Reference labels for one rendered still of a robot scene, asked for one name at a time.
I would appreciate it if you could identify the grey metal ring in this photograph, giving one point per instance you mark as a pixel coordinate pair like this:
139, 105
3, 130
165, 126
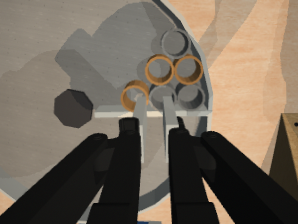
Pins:
156, 105
185, 49
193, 105

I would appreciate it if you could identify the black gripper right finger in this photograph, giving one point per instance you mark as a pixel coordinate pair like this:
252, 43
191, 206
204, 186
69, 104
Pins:
246, 192

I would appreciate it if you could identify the bronze bushing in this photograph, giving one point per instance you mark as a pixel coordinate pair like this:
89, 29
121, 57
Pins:
126, 102
163, 80
195, 77

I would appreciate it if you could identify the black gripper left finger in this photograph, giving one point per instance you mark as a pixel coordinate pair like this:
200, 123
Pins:
63, 194

